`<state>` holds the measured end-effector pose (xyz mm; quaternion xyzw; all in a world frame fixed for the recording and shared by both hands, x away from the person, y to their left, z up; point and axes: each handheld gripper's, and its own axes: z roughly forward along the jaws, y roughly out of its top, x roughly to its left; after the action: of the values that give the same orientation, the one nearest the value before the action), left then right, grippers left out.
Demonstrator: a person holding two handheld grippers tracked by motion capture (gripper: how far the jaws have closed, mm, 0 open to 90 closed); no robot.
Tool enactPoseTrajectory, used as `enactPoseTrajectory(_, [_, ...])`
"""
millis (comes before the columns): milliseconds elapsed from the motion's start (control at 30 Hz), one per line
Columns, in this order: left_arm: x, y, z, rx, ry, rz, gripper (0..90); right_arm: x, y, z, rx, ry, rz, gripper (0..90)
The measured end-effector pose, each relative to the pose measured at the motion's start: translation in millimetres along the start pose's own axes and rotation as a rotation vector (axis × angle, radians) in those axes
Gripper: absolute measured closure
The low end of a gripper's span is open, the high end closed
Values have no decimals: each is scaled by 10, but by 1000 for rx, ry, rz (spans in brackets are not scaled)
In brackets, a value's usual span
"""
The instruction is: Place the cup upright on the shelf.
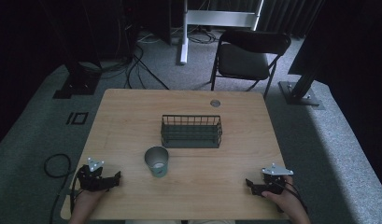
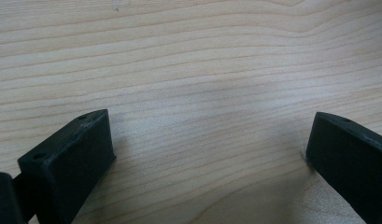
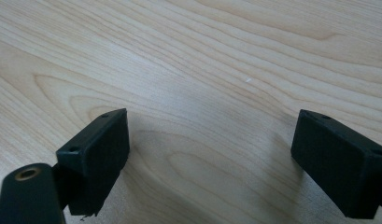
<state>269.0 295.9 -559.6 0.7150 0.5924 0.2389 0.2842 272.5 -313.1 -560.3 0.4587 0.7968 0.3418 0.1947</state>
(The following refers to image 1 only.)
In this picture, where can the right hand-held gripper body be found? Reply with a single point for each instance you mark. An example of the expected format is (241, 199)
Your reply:
(274, 183)

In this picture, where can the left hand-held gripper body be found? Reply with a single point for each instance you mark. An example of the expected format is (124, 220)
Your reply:
(90, 180)

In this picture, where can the person's left hand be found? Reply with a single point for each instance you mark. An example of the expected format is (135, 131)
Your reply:
(86, 199)

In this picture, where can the person's right hand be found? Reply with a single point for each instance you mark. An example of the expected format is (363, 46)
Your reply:
(288, 200)

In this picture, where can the grey metal cup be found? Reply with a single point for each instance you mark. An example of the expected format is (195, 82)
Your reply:
(157, 163)

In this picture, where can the black stand with bolted base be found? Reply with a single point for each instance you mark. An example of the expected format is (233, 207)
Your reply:
(302, 93)

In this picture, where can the black folding chair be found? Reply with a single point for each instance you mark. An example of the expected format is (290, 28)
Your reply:
(244, 62)

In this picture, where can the white metal stand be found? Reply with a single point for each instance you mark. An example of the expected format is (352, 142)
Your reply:
(210, 18)

